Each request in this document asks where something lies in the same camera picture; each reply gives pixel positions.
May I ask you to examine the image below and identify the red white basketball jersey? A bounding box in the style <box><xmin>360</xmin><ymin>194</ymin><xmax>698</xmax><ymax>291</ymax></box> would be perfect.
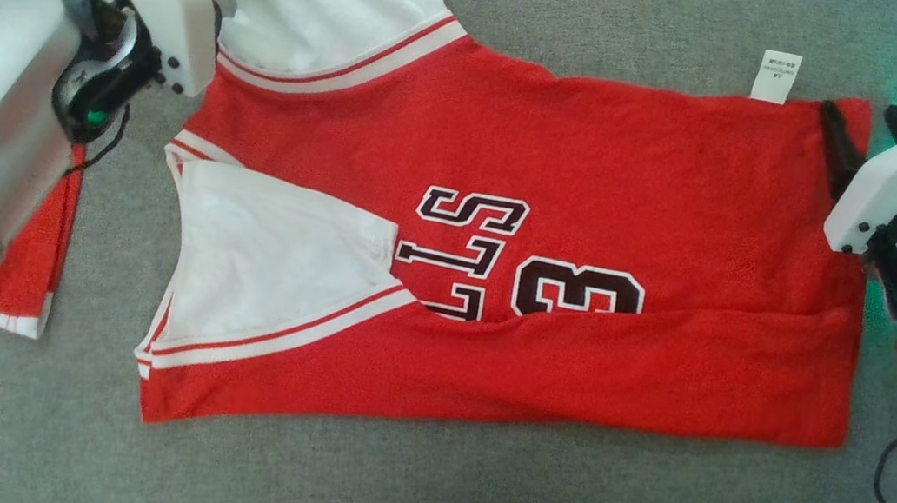
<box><xmin>123</xmin><ymin>0</ymin><xmax>897</xmax><ymax>503</ymax></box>

